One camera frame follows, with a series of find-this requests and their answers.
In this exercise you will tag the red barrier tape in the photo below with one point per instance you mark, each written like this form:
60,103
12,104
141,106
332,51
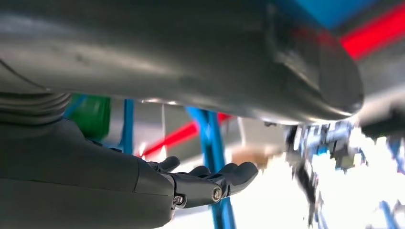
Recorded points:
177,136

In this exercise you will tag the cardboard box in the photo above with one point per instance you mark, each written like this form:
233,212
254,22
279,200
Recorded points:
250,158

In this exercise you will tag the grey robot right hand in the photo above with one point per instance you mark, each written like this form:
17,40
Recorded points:
79,177

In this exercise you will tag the green plastic crate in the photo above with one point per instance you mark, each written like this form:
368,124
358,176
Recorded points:
91,117

